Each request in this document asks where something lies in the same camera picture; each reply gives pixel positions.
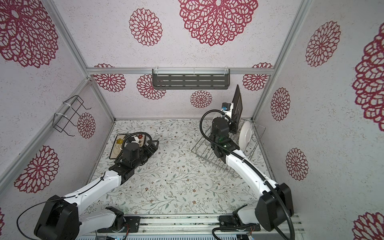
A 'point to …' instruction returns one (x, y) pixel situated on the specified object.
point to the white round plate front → (245, 136)
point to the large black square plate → (121, 139)
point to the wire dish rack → (204, 148)
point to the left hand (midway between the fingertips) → (156, 147)
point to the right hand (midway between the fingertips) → (237, 114)
